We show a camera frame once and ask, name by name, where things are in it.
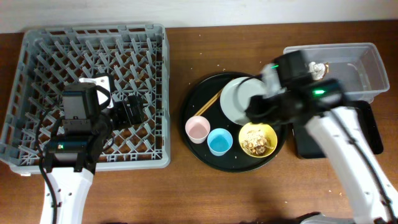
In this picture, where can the yellow bowl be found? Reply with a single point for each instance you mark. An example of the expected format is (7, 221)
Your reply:
(266, 129)

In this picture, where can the grey ceramic plate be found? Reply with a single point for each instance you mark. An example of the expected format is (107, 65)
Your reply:
(234, 99)

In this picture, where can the brown snack bar wrapper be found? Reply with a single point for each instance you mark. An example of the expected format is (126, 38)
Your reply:
(318, 70)

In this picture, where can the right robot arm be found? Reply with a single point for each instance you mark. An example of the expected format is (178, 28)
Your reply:
(292, 94)

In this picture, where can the black rectangular tray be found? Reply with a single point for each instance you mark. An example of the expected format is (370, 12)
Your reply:
(307, 148)

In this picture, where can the pink plastic cup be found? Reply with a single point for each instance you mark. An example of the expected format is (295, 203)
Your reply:
(197, 128)

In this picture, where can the blue plastic cup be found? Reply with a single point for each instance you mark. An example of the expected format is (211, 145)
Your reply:
(219, 141)

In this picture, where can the food scraps with rice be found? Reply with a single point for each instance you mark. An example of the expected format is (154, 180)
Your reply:
(256, 143)

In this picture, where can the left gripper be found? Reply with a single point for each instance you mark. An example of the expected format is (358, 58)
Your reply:
(125, 119)

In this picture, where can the clear plastic waste bin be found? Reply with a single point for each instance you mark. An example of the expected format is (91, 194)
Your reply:
(357, 66)

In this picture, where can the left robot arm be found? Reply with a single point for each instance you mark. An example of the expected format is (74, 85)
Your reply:
(69, 159)

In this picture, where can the wooden chopstick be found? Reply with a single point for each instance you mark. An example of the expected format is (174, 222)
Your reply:
(210, 100)

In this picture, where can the round black serving tray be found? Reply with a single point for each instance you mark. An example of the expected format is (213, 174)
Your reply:
(235, 160)

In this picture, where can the grey plastic dishwasher rack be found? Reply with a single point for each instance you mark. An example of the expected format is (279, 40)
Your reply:
(52, 58)

